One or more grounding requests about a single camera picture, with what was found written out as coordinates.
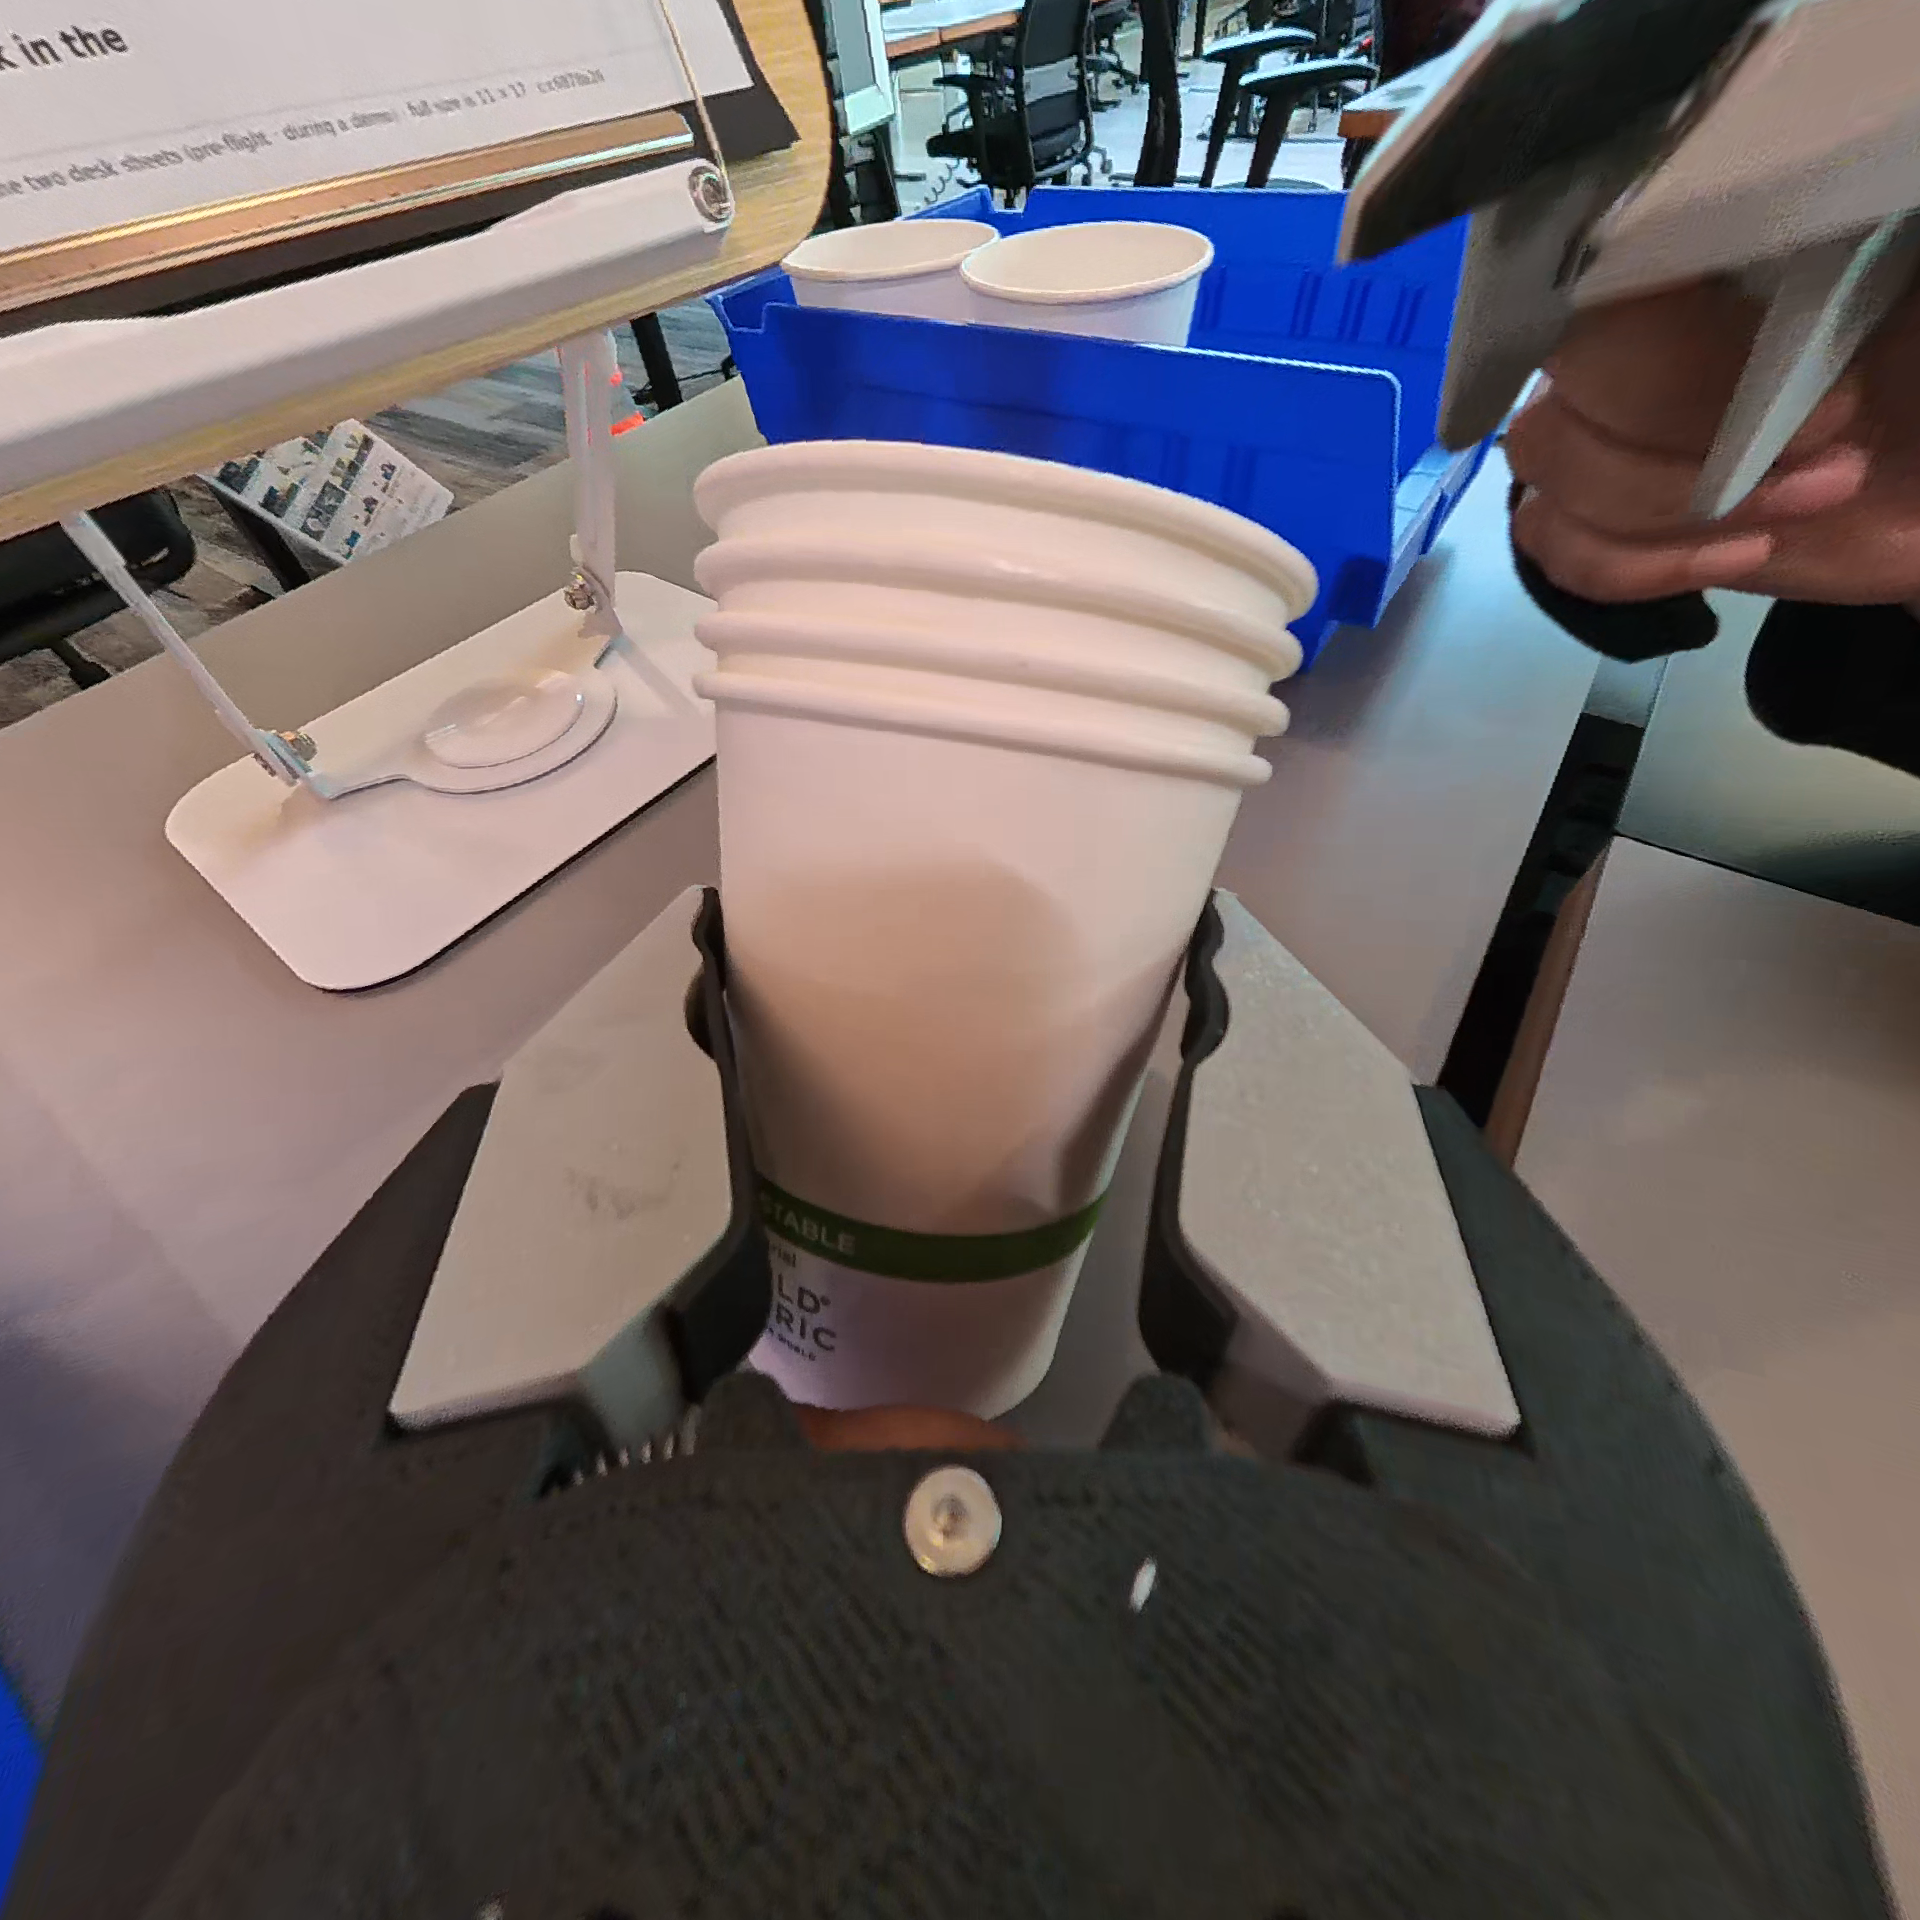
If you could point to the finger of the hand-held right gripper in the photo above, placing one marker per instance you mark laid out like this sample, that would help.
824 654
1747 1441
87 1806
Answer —
1741 196
1440 135

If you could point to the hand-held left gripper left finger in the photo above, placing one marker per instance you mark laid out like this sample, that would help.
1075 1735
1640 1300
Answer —
571 1202

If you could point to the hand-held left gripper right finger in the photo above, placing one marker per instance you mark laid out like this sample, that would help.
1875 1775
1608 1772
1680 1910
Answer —
1319 1202

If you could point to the blue plastic bin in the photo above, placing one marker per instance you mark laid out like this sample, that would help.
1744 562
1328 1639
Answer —
13 1741
1050 406

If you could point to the person's right hand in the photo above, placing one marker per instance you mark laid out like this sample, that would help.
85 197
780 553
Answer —
1635 482

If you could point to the black office chair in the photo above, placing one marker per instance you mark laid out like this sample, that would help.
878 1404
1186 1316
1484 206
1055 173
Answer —
1036 107
90 587
1157 91

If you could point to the wooden white document stand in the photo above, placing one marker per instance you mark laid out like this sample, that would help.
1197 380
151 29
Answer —
452 855

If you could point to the printed photo leaflet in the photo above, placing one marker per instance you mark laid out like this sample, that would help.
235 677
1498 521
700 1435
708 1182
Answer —
331 494

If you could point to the orange traffic cone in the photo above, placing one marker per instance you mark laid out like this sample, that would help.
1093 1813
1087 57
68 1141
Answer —
628 428

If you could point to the printed instruction sheet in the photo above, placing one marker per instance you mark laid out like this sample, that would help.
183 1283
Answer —
301 91

